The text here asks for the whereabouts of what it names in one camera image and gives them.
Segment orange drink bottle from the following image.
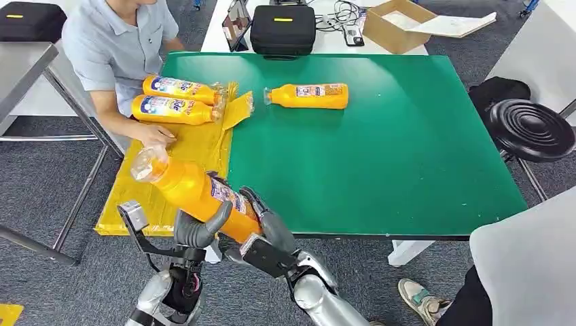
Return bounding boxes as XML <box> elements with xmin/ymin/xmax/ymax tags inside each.
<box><xmin>142</xmin><ymin>75</ymin><xmax>226</xmax><ymax>107</ymax></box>
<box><xmin>131</xmin><ymin>94</ymin><xmax>223</xmax><ymax>126</ymax></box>
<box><xmin>130</xmin><ymin>146</ymin><xmax>264</xmax><ymax>244</ymax></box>
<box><xmin>264</xmin><ymin>83</ymin><xmax>350</xmax><ymax>110</ymax></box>

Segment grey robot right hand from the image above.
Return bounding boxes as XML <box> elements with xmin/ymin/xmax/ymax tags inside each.
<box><xmin>239</xmin><ymin>186</ymin><xmax>298</xmax><ymax>255</ymax></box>

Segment black bag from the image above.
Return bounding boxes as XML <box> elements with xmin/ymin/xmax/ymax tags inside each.
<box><xmin>467</xmin><ymin>76</ymin><xmax>532</xmax><ymax>120</ymax></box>

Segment black round stool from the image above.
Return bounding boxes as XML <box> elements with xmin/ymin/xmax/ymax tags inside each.
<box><xmin>488</xmin><ymin>98</ymin><xmax>576</xmax><ymax>202</ymax></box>

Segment white paper sheets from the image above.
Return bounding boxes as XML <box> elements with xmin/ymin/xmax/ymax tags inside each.
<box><xmin>407</xmin><ymin>12</ymin><xmax>497</xmax><ymax>39</ymax></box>

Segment tangled black cables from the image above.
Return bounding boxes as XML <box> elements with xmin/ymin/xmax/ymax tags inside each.
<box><xmin>314</xmin><ymin>0</ymin><xmax>363</xmax><ymax>33</ymax></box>

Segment tablet on stand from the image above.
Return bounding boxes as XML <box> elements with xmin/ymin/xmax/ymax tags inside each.
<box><xmin>221</xmin><ymin>0</ymin><xmax>253</xmax><ymax>52</ymax></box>

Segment black carry case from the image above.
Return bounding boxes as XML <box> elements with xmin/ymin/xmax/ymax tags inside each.
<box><xmin>0</xmin><ymin>1</ymin><xmax>67</xmax><ymax>43</ymax></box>
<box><xmin>249</xmin><ymin>4</ymin><xmax>317</xmax><ymax>58</ymax></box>

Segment white side table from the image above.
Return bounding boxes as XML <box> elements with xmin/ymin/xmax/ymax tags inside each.
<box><xmin>486</xmin><ymin>0</ymin><xmax>576</xmax><ymax>127</ymax></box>

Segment black handheld device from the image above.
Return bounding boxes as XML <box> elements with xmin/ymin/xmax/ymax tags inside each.
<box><xmin>342</xmin><ymin>23</ymin><xmax>365</xmax><ymax>48</ymax></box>

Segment seated person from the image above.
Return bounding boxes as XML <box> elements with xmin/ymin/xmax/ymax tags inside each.
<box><xmin>61</xmin><ymin>0</ymin><xmax>185</xmax><ymax>147</ymax></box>

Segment open cardboard box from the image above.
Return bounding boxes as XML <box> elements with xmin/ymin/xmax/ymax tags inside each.
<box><xmin>362</xmin><ymin>0</ymin><xmax>438</xmax><ymax>55</ymax></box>

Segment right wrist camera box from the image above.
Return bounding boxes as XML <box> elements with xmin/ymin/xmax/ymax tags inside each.
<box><xmin>238</xmin><ymin>233</ymin><xmax>299</xmax><ymax>279</ymax></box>

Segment standing person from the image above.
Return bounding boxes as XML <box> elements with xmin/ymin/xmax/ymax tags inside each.
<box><xmin>398</xmin><ymin>186</ymin><xmax>576</xmax><ymax>326</ymax></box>

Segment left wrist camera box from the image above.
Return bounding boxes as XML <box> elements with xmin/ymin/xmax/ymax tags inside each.
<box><xmin>117</xmin><ymin>200</ymin><xmax>150</xmax><ymax>234</ymax></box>

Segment steel bench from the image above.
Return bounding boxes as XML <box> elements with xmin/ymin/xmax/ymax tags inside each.
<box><xmin>0</xmin><ymin>41</ymin><xmax>124</xmax><ymax>266</ymax></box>

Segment green table mat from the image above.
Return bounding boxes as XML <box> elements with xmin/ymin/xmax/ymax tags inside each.
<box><xmin>161</xmin><ymin>52</ymin><xmax>528</xmax><ymax>239</ymax></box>

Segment person's shoe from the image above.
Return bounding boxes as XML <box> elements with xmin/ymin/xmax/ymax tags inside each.
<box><xmin>398</xmin><ymin>278</ymin><xmax>453</xmax><ymax>326</ymax></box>

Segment yellow plastic sheet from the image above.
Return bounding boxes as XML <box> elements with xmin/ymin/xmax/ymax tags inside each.
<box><xmin>94</xmin><ymin>81</ymin><xmax>255</xmax><ymax>237</ymax></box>

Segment white table with devices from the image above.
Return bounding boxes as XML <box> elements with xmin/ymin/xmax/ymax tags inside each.
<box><xmin>200</xmin><ymin>0</ymin><xmax>429</xmax><ymax>56</ymax></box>

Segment yellow floor marker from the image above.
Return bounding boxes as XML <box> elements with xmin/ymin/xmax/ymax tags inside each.
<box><xmin>0</xmin><ymin>304</ymin><xmax>24</xmax><ymax>326</ymax></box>

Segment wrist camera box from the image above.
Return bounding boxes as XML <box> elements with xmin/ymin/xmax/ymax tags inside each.
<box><xmin>238</xmin><ymin>233</ymin><xmax>299</xmax><ymax>279</ymax></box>
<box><xmin>117</xmin><ymin>200</ymin><xmax>150</xmax><ymax>234</ymax></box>

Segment seated person's right hand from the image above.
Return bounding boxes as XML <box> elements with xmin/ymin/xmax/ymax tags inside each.
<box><xmin>134</xmin><ymin>124</ymin><xmax>177</xmax><ymax>147</ymax></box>

